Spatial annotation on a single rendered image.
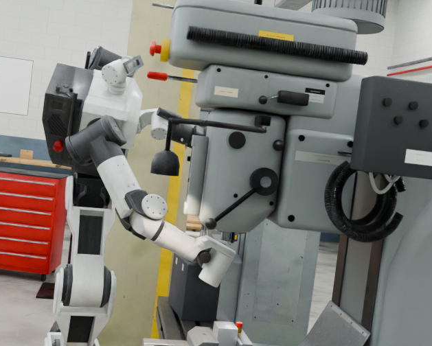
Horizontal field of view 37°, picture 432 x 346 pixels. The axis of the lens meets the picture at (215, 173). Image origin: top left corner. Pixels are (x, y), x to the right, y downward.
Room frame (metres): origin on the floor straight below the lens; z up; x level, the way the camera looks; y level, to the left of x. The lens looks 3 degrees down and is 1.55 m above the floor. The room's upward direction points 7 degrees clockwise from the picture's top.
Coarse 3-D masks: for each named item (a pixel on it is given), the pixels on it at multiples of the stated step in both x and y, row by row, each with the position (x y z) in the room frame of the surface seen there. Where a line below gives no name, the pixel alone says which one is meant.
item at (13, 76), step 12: (0, 60) 10.24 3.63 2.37; (12, 60) 10.27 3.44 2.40; (24, 60) 10.30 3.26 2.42; (0, 72) 10.25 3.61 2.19; (12, 72) 10.28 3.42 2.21; (24, 72) 10.30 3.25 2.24; (0, 84) 10.25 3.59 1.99; (12, 84) 10.28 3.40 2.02; (24, 84) 10.31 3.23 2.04; (0, 96) 10.25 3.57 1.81; (12, 96) 10.28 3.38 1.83; (24, 96) 10.31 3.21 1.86; (0, 108) 10.25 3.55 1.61; (12, 108) 10.28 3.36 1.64; (24, 108) 10.31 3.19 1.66
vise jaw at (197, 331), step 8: (192, 328) 1.66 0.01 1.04; (200, 328) 1.64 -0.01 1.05; (208, 328) 1.65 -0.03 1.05; (192, 336) 1.60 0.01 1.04; (200, 336) 1.58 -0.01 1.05; (208, 336) 1.58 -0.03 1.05; (192, 344) 1.56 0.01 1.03; (200, 344) 1.54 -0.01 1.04; (208, 344) 1.54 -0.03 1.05; (216, 344) 1.54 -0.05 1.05
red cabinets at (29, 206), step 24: (0, 168) 6.24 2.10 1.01; (0, 192) 5.96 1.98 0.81; (24, 192) 5.97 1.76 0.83; (48, 192) 5.97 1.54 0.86; (0, 216) 5.96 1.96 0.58; (24, 216) 5.97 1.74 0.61; (48, 216) 5.97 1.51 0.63; (0, 240) 5.96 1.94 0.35; (24, 240) 5.96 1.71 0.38; (48, 240) 5.98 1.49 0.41; (0, 264) 5.98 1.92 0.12; (24, 264) 5.97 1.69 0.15; (48, 264) 5.98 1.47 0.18
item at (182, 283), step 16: (176, 256) 2.23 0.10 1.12; (176, 272) 2.21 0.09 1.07; (192, 272) 2.07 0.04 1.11; (176, 288) 2.18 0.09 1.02; (192, 288) 2.07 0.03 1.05; (208, 288) 2.09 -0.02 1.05; (176, 304) 2.15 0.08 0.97; (192, 304) 2.07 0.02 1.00; (208, 304) 2.09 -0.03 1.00; (192, 320) 2.07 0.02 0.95; (208, 320) 2.09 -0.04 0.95
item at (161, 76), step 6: (150, 72) 1.77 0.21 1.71; (156, 72) 1.77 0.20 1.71; (150, 78) 1.77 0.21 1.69; (156, 78) 1.77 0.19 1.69; (162, 78) 1.77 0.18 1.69; (168, 78) 1.78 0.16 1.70; (174, 78) 1.78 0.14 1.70; (180, 78) 1.78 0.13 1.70; (186, 78) 1.78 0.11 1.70; (192, 78) 1.79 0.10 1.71
